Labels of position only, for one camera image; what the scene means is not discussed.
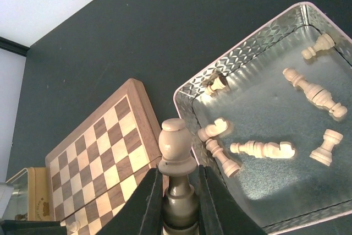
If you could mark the silver pink tin tray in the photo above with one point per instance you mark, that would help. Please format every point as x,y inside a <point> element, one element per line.
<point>280,195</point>

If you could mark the light knight upper piece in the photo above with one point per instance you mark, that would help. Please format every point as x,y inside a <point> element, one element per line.
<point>219,126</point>

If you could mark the light rook lying piece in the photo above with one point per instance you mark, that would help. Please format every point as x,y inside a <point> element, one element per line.
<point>323,154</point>

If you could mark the light pawn on board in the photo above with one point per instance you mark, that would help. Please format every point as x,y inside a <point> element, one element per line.
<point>73,227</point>

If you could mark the light pawn near tray corner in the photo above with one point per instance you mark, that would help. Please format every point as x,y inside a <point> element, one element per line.
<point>219,83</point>

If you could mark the gold tin tray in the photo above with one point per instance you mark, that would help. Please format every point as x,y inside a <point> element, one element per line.
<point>30,197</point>

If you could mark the light knight piece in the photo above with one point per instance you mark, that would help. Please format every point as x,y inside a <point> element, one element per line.
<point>283,150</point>
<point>219,126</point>

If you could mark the wooden chess board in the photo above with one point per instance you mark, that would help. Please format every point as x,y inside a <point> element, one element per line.
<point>94,171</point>

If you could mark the light wooden bishop piece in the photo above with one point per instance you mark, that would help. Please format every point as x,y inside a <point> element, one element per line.
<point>180,205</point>

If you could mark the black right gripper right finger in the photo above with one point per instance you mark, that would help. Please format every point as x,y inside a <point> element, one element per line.
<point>219,212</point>

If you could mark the light king lying piece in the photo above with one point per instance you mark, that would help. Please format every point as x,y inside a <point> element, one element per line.
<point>315,94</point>

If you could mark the light knight lower piece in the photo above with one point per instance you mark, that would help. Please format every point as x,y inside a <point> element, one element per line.
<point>283,150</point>

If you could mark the light bishop lying piece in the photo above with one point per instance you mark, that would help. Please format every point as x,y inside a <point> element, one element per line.
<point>252,148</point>

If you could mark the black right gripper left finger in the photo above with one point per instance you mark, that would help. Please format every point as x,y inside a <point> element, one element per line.
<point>142,213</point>

